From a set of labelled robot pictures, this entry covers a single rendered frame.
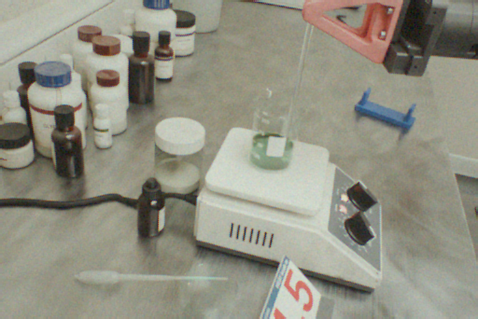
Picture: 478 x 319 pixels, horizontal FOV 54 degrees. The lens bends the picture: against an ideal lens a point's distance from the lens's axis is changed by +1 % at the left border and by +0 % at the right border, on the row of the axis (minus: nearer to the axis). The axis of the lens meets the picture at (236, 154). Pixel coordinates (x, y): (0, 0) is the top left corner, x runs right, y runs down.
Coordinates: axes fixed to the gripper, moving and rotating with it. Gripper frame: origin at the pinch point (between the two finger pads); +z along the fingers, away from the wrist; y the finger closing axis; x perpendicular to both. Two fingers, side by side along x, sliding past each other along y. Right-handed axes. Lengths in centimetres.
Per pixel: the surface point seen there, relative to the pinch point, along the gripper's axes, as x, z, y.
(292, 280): 22.7, -1.0, 10.3
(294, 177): 16.9, -1.2, 1.7
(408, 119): 24.5, -26.0, -27.1
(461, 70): 56, -93, -129
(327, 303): 25.3, -4.8, 10.8
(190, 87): 25.6, 10.9, -34.6
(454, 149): 91, -102, -127
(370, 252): 22.0, -9.4, 6.7
